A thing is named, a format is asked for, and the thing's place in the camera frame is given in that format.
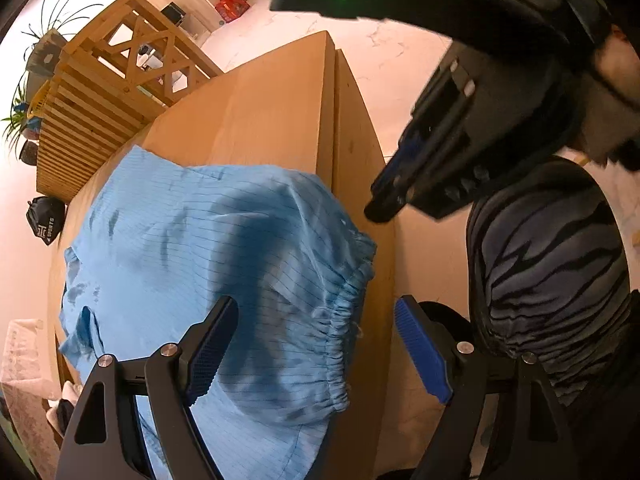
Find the potted spider plant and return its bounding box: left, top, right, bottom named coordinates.
left=20, top=0, right=106, bottom=78

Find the yellow basket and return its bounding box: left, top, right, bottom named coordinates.
left=31, top=82, right=51, bottom=122

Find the light blue pinstriped zip jacket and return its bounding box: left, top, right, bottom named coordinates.
left=57, top=145, right=377, bottom=480

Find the wooden slatted bench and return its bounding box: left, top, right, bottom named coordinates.
left=35, top=0, right=226, bottom=206

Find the red crate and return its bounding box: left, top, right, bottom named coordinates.
left=215, top=0, right=251, bottom=23

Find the green leafy plant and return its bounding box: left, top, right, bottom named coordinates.
left=0, top=77, right=36, bottom=156

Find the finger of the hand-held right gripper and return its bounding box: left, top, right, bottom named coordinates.
left=364, top=160, right=501, bottom=223
left=371, top=57, right=478, bottom=198

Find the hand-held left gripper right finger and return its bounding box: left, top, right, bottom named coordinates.
left=394, top=296, right=581, bottom=480

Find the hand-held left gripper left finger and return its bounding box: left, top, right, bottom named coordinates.
left=54, top=295, right=240, bottom=480

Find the white lace cloth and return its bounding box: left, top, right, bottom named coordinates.
left=0, top=319, right=68, bottom=466

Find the small black box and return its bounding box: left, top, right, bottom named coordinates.
left=161, top=1, right=187, bottom=26

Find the pile of dark clothes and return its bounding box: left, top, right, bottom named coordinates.
left=55, top=399, right=77, bottom=433

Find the person's right forearm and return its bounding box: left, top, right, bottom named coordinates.
left=575, top=105, right=640, bottom=173

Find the pale folded garment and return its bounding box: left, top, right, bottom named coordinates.
left=46, top=381, right=84, bottom=427

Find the black drawstring bag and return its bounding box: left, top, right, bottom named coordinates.
left=26, top=196, right=67, bottom=247

